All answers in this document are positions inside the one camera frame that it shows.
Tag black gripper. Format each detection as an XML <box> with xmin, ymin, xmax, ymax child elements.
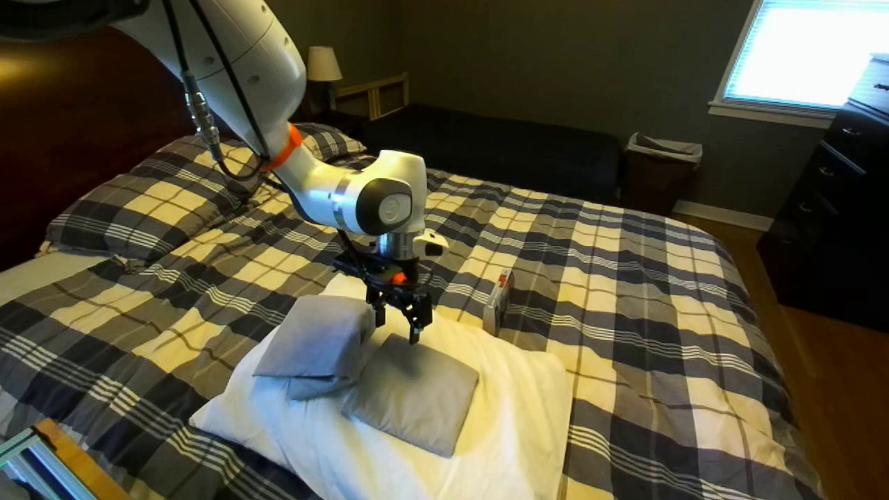
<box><xmin>359</xmin><ymin>254</ymin><xmax>437</xmax><ymax>347</ymax></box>

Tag grey sheet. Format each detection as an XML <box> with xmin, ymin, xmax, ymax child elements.
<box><xmin>338</xmin><ymin>332</ymin><xmax>484</xmax><ymax>460</ymax></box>
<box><xmin>252</xmin><ymin>294</ymin><xmax>381</xmax><ymax>404</ymax></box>

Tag white bed sheet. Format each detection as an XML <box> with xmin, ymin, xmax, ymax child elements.
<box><xmin>0</xmin><ymin>247</ymin><xmax>112</xmax><ymax>312</ymax></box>

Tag teal wooden cart top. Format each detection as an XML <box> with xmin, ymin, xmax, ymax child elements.
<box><xmin>0</xmin><ymin>415</ymin><xmax>133</xmax><ymax>500</ymax></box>

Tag small white bottle red cap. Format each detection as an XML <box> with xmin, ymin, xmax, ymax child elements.
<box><xmin>481</xmin><ymin>269</ymin><xmax>515</xmax><ymax>336</ymax></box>

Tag white pillow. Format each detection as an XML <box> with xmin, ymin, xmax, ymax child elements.
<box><xmin>187</xmin><ymin>269</ymin><xmax>577</xmax><ymax>500</ymax></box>

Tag small plaid pillow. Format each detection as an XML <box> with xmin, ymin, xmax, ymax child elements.
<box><xmin>293</xmin><ymin>121</ymin><xmax>369</xmax><ymax>166</ymax></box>

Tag black couch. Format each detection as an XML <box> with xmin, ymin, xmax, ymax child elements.
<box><xmin>365</xmin><ymin>103</ymin><xmax>623</xmax><ymax>207</ymax></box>

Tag plaid checkered bed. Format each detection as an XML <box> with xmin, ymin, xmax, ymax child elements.
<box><xmin>0</xmin><ymin>136</ymin><xmax>827</xmax><ymax>500</ymax></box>

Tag table lamp white shade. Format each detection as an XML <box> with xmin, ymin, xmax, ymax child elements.
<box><xmin>302</xmin><ymin>43</ymin><xmax>347</xmax><ymax>90</ymax></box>

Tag large plaid pillow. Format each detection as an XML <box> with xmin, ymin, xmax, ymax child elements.
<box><xmin>43</xmin><ymin>135</ymin><xmax>313</xmax><ymax>269</ymax></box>

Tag dark trash bin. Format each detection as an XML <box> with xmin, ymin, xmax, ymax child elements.
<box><xmin>618</xmin><ymin>130</ymin><xmax>707</xmax><ymax>216</ymax></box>

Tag dark wooden headboard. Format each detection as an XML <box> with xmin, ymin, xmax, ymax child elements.
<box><xmin>0</xmin><ymin>26</ymin><xmax>202</xmax><ymax>272</ymax></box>

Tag black dresser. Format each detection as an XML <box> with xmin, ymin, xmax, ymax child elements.
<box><xmin>757</xmin><ymin>54</ymin><xmax>889</xmax><ymax>333</ymax></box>

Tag bright window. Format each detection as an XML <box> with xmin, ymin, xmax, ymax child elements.
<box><xmin>707</xmin><ymin>0</ymin><xmax>889</xmax><ymax>130</ymax></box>

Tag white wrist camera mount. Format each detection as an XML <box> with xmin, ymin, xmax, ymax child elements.
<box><xmin>408</xmin><ymin>230</ymin><xmax>451</xmax><ymax>260</ymax></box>

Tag wooden nightstand frame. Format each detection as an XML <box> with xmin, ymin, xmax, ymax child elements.
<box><xmin>329</xmin><ymin>69</ymin><xmax>415</xmax><ymax>123</ymax></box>

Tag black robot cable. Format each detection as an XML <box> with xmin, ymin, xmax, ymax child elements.
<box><xmin>161</xmin><ymin>0</ymin><xmax>287</xmax><ymax>187</ymax></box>

